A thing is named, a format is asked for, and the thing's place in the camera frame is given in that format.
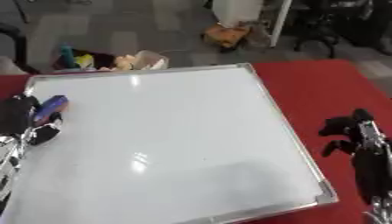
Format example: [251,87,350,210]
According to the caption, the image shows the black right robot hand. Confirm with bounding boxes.
[317,108,392,205]

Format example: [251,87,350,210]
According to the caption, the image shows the black chair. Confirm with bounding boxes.
[290,0,345,60]

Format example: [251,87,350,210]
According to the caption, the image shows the blue whiteboard eraser brush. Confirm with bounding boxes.
[31,94,71,123]

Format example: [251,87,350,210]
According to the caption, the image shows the bag of colourful items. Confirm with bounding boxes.
[52,43,172,73]

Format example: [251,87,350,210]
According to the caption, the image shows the black curved chair part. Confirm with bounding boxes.
[0,22,40,74]

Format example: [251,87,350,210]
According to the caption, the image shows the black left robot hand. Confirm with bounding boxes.
[0,94,67,147]

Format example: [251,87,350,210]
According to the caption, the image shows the silver framed whiteboard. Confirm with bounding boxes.
[0,62,340,224]

